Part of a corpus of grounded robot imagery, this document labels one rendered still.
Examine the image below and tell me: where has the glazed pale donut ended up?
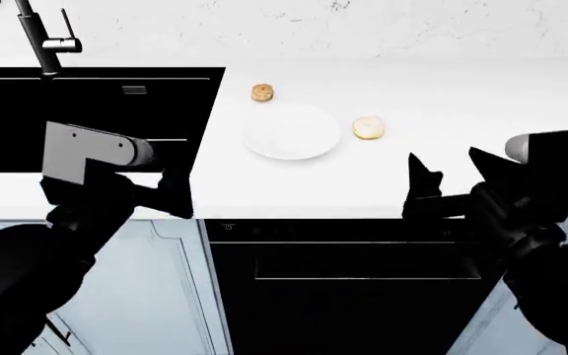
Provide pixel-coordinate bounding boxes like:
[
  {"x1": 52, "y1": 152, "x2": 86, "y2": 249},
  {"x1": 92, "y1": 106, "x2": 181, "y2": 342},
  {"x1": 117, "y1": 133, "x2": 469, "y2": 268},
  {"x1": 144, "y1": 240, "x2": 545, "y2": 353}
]
[{"x1": 351, "y1": 115, "x2": 387, "y2": 142}]

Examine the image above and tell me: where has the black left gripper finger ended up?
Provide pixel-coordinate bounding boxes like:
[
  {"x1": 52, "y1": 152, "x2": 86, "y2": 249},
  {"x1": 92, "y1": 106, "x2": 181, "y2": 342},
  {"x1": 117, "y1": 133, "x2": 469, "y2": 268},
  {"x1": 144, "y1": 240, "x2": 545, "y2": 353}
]
[{"x1": 133, "y1": 168, "x2": 195, "y2": 220}]

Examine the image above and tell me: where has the black kitchen sink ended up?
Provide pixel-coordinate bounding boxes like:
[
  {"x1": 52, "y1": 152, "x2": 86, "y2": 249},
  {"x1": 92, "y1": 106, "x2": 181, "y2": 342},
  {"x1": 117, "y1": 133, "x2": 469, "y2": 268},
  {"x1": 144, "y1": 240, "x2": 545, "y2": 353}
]
[{"x1": 0, "y1": 66, "x2": 228, "y2": 175}]

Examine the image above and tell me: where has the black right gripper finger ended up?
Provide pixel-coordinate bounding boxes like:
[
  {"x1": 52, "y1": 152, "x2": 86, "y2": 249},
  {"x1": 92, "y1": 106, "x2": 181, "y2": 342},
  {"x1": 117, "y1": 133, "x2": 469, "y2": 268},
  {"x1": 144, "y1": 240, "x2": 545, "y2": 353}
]
[
  {"x1": 467, "y1": 145, "x2": 518, "y2": 186},
  {"x1": 400, "y1": 151, "x2": 473, "y2": 220}
]

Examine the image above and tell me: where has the black dishwasher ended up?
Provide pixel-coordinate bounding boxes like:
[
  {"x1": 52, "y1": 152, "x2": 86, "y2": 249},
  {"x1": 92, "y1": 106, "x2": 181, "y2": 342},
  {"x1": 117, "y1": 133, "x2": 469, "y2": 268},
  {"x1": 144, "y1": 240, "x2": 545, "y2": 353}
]
[{"x1": 203, "y1": 218, "x2": 512, "y2": 355}]

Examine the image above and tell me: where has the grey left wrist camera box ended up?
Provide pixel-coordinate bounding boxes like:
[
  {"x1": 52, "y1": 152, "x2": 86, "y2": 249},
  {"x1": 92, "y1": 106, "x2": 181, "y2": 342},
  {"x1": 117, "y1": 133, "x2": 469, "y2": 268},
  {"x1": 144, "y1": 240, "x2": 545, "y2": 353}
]
[{"x1": 40, "y1": 120, "x2": 156, "y2": 186}]

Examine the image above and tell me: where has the dark metal faucet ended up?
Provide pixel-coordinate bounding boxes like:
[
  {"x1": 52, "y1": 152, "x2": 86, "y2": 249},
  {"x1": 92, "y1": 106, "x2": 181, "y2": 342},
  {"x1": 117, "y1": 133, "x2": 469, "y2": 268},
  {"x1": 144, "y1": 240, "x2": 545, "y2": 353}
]
[{"x1": 14, "y1": 0, "x2": 84, "y2": 77}]

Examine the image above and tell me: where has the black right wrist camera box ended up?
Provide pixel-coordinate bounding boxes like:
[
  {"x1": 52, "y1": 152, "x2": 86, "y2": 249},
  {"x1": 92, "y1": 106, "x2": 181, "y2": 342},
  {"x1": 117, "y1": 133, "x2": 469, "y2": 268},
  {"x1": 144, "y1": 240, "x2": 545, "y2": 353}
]
[{"x1": 504, "y1": 126, "x2": 568, "y2": 165}]

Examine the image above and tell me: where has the white round plate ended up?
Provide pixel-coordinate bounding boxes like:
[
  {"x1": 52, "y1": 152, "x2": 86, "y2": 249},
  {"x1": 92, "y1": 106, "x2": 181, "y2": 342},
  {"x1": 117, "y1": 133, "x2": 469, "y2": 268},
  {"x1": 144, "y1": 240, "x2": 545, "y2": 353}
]
[{"x1": 243, "y1": 104, "x2": 342, "y2": 162}]

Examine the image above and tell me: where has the brown cookie pastry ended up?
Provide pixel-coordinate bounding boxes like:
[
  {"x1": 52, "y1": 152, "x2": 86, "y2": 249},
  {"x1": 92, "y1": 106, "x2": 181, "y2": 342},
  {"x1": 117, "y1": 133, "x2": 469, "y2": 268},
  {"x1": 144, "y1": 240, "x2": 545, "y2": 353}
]
[{"x1": 250, "y1": 83, "x2": 275, "y2": 104}]

